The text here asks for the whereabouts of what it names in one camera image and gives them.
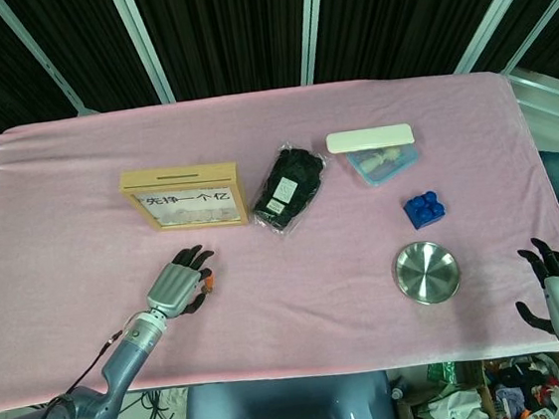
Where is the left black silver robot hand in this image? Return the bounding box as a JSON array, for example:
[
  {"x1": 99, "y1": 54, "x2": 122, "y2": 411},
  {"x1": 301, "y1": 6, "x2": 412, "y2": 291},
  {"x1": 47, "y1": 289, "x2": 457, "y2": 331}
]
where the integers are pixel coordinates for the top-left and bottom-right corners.
[{"x1": 141, "y1": 243, "x2": 225, "y2": 323}]

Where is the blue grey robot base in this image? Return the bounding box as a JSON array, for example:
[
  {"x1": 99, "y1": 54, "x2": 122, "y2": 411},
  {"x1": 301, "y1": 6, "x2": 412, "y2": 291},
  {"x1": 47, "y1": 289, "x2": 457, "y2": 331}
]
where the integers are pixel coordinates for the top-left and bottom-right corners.
[{"x1": 179, "y1": 365, "x2": 399, "y2": 419}]

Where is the wooden glass-front coin box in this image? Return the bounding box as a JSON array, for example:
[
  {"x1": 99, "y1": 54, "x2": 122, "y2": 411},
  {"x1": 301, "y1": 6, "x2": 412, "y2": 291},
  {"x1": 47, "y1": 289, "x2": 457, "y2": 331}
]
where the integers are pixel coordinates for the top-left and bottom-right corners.
[{"x1": 116, "y1": 159, "x2": 252, "y2": 240}]

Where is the pile of mixed clutter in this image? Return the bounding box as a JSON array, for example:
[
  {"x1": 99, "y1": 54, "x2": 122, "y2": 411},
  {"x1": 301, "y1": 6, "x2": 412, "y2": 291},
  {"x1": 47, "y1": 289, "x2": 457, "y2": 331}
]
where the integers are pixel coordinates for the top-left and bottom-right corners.
[{"x1": 390, "y1": 349, "x2": 559, "y2": 419}]

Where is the pink table cloth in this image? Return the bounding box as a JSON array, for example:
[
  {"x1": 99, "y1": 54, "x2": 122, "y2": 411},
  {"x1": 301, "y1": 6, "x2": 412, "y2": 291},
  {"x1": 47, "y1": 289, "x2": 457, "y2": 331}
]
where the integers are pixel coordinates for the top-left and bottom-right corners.
[{"x1": 0, "y1": 58, "x2": 559, "y2": 413}]

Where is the round stainless steel dish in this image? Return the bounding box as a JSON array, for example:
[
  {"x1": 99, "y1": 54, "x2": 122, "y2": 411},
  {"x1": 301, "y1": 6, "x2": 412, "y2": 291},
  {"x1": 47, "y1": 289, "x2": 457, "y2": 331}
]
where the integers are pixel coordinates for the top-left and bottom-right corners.
[{"x1": 391, "y1": 237, "x2": 466, "y2": 309}]

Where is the black item in plastic bag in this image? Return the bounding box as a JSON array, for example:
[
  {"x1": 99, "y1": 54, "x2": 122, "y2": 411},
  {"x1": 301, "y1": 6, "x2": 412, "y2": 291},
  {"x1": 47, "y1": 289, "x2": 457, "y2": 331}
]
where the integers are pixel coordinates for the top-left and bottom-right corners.
[{"x1": 245, "y1": 136, "x2": 336, "y2": 244}]

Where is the blue toy building brick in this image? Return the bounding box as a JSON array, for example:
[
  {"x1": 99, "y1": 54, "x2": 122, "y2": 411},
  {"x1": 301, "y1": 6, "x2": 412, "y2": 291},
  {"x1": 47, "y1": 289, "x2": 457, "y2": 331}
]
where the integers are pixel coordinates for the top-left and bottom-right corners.
[{"x1": 401, "y1": 190, "x2": 450, "y2": 233}]

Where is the white metal box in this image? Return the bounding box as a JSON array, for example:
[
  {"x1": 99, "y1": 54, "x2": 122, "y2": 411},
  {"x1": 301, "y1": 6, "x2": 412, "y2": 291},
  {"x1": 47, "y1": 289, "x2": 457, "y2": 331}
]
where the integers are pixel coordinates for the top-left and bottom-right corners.
[{"x1": 508, "y1": 63, "x2": 559, "y2": 161}]

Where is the clear container with blue lid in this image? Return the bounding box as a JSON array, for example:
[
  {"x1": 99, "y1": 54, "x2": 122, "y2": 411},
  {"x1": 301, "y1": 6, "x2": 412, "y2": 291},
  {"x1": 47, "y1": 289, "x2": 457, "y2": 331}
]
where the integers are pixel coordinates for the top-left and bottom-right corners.
[{"x1": 342, "y1": 140, "x2": 424, "y2": 191}]

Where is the cream long flat case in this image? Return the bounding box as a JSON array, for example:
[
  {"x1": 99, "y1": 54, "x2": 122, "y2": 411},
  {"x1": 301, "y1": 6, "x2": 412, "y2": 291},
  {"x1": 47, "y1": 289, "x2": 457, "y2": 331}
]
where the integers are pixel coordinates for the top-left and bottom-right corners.
[{"x1": 324, "y1": 122, "x2": 417, "y2": 156}]

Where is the black curtain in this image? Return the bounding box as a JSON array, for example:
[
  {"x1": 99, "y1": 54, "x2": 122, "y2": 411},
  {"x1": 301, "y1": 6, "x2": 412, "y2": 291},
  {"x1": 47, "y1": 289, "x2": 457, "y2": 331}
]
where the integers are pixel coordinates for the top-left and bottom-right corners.
[{"x1": 0, "y1": 0, "x2": 559, "y2": 170}]

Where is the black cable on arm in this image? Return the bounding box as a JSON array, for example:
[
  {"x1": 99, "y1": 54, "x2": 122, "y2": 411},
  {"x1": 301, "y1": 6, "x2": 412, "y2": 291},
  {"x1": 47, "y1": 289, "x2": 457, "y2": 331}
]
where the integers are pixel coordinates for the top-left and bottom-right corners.
[{"x1": 2, "y1": 329, "x2": 132, "y2": 419}]

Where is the white frame post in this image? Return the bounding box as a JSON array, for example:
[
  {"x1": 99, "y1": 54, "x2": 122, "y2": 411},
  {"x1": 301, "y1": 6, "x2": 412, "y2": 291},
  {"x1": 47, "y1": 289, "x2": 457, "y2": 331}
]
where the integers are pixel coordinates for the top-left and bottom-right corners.
[
  {"x1": 445, "y1": 0, "x2": 559, "y2": 76},
  {"x1": 0, "y1": 0, "x2": 101, "y2": 125},
  {"x1": 106, "y1": 0, "x2": 177, "y2": 109},
  {"x1": 499, "y1": 0, "x2": 559, "y2": 73},
  {"x1": 293, "y1": 0, "x2": 336, "y2": 87}
]

